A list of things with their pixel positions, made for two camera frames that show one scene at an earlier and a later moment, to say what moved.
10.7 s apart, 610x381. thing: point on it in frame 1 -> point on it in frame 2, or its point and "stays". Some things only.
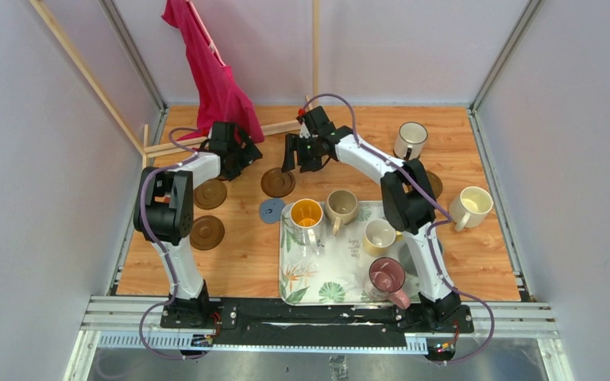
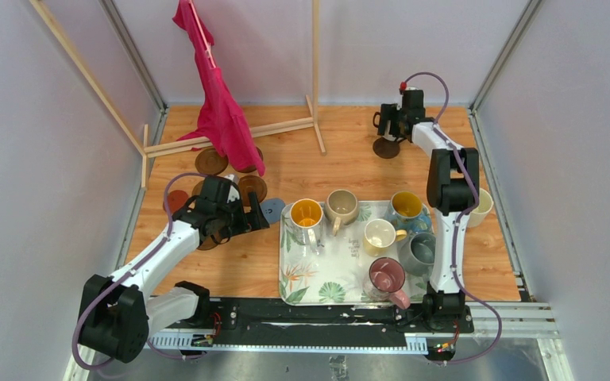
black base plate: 272,322 stays
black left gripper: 248,155 -> 242,225
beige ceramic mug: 341,207 stays
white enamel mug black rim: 411,139 -> 376,119
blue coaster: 270,209 stays
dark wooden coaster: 277,183 -> 252,183
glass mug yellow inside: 306,224 stays
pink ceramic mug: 388,275 stays
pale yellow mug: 379,236 stays
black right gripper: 292,142 -> 389,112
